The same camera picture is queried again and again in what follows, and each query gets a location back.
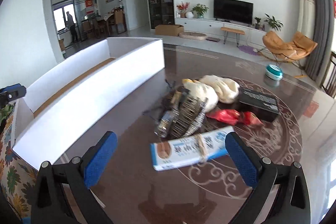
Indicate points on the leafy plant by tv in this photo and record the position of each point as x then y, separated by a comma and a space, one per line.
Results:
273, 23

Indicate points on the red flower vase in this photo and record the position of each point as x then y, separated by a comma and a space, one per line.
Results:
182, 8

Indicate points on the red candy pouch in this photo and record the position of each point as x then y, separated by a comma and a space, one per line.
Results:
233, 117

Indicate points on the cream knit glove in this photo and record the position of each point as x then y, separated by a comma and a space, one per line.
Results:
203, 92
226, 89

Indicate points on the person in dark clothes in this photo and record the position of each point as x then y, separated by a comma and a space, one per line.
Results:
72, 27

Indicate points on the wooden chair by window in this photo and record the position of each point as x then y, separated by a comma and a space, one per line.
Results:
328, 84

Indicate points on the orange lounge chair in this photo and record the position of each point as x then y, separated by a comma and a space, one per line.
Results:
293, 52

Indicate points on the grey curtain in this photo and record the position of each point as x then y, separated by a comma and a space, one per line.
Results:
317, 61

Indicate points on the green potted plant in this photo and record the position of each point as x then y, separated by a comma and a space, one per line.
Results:
200, 10

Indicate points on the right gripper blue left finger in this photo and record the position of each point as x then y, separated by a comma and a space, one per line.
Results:
97, 157

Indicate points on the white cardboard box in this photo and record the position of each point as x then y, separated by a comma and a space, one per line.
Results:
60, 106

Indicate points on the gold cosmetic tube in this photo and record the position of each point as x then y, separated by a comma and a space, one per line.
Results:
169, 116

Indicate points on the dining table with chairs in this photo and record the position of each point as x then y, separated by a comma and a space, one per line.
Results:
94, 25

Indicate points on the brown cardboard carton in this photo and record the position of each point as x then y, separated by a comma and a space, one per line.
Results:
169, 29

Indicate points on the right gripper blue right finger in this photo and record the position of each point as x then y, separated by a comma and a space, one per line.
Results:
243, 158

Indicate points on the rhinestone gold hair clip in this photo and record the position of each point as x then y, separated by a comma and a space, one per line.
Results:
191, 113

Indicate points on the blue white medicine box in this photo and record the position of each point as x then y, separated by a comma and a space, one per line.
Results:
187, 151

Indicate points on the black rectangular box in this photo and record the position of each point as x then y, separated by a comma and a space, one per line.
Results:
263, 106

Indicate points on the beige pet bed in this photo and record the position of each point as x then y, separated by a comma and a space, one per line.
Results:
192, 35

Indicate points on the black flat television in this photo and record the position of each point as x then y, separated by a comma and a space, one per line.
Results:
233, 10

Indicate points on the teal white round container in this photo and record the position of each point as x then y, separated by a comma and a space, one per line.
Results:
274, 72

